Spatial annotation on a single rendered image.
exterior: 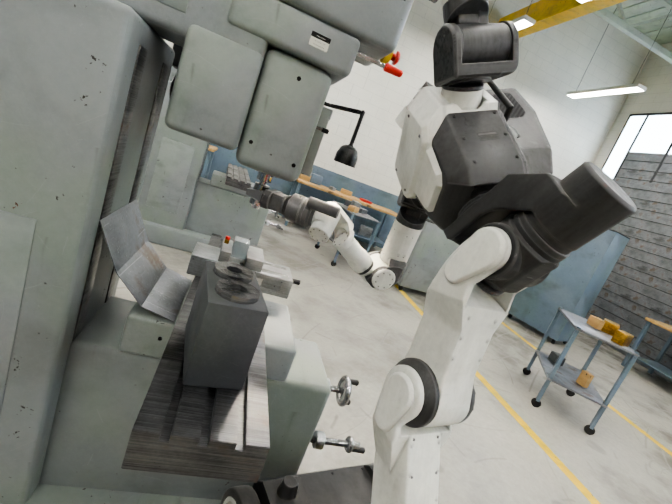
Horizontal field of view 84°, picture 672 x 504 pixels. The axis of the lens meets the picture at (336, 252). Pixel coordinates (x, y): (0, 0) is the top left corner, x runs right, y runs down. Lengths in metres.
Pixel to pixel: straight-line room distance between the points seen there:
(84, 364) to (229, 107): 0.82
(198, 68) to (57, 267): 0.59
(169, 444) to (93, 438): 0.73
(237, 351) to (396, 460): 0.43
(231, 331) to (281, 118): 0.60
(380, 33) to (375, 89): 6.96
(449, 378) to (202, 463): 0.49
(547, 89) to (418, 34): 3.18
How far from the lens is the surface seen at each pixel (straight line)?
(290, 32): 1.11
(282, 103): 1.10
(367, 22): 1.14
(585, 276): 6.74
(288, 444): 1.46
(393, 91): 8.21
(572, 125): 10.45
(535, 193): 0.75
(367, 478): 1.30
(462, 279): 0.77
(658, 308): 8.89
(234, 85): 1.08
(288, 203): 1.13
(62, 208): 1.08
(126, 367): 1.29
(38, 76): 1.07
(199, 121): 1.09
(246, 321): 0.77
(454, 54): 0.88
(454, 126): 0.88
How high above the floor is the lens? 1.41
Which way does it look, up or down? 13 degrees down
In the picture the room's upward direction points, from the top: 21 degrees clockwise
